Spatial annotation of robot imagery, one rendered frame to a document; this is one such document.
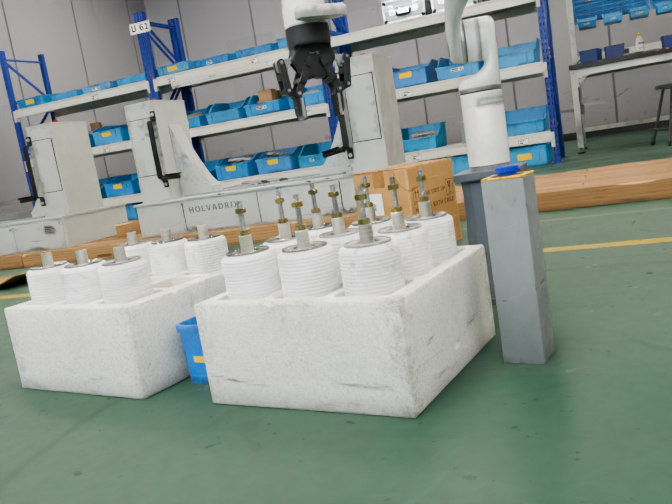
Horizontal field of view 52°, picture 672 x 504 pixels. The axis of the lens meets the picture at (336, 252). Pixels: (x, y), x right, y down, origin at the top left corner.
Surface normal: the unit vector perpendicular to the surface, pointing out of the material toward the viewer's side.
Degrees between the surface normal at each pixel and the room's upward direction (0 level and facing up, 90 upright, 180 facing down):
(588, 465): 0
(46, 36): 90
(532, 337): 90
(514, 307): 90
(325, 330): 90
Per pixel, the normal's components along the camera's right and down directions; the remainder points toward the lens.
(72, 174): 0.92, -0.09
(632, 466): -0.16, -0.98
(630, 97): -0.37, 0.20
